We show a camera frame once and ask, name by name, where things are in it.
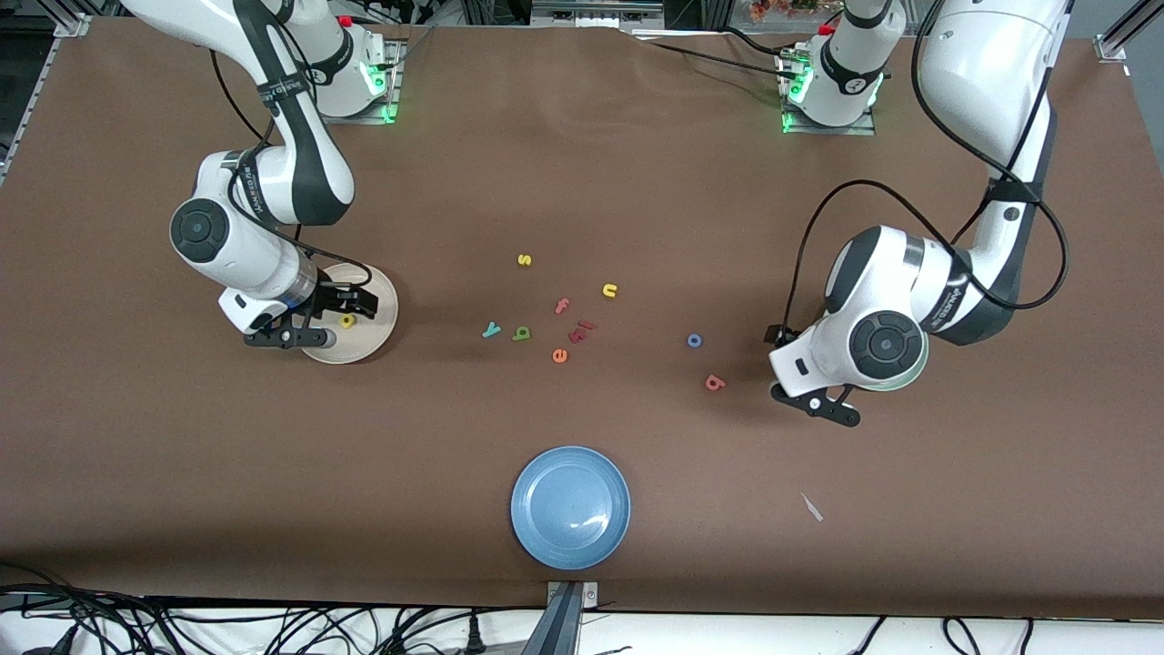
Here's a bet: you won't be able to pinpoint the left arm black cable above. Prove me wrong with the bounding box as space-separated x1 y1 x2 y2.
784 0 1069 342

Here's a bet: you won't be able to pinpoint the beige round plate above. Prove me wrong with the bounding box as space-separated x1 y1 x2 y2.
300 262 399 366

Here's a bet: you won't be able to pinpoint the aluminium table edge profile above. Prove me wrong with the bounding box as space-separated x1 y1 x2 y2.
0 36 60 187

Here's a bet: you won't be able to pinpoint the metal table edge bracket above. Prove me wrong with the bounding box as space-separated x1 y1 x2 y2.
546 580 599 609

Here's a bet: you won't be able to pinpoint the diagonal aluminium profile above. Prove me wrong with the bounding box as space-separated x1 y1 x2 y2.
1105 0 1164 51

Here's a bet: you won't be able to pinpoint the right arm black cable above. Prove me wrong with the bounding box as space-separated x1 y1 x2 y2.
211 45 376 319

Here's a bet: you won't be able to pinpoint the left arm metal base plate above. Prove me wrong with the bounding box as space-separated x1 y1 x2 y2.
780 45 878 137

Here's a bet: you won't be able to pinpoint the brown table cover sheet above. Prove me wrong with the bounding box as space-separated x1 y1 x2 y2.
0 16 1164 621

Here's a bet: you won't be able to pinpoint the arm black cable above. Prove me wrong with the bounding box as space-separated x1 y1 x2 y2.
211 45 376 319
784 0 1069 342

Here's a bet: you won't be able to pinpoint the orange dried flowers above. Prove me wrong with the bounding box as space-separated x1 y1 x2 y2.
748 0 819 24

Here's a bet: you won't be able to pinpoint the black cable on sheet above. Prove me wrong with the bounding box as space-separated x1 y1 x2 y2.
637 25 794 81

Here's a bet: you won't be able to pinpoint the silver aluminium crossbar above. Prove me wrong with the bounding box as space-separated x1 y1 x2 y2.
530 3 665 26

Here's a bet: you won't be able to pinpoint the blue round plate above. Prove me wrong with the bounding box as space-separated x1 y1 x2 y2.
510 445 632 571

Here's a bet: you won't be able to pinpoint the grey aluminium mast profile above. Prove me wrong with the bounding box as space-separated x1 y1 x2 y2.
520 582 583 655

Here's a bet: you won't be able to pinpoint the pale green round plate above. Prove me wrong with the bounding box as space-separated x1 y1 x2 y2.
850 337 930 394

